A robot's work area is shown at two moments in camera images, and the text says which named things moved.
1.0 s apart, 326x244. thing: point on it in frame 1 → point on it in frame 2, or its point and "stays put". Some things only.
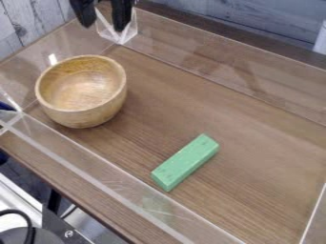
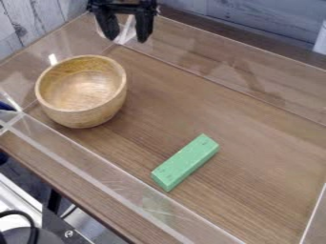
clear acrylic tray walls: (189, 132) stays put
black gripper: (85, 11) → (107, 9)
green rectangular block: (185, 162) stays put
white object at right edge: (320, 44) stays put
